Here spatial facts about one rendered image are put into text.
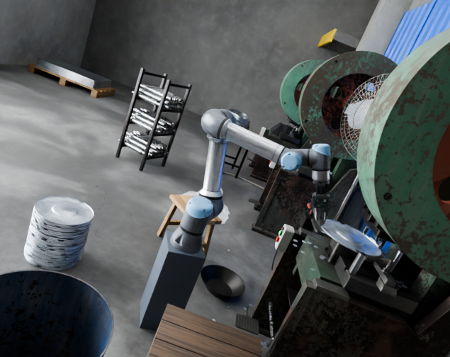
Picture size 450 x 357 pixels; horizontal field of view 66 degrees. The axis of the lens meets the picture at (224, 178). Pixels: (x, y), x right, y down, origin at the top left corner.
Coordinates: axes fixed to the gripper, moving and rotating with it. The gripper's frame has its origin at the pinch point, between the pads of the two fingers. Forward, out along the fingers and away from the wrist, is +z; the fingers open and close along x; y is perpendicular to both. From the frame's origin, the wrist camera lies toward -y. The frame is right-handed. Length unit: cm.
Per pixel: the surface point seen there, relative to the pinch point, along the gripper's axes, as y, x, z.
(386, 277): 15.4, 25.7, 16.0
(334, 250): 2.7, 6.2, 11.6
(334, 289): 22.7, 6.4, 19.6
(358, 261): 15.7, 15.4, 10.3
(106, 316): 74, -61, 10
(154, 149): -162, -171, -16
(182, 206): -49, -90, 10
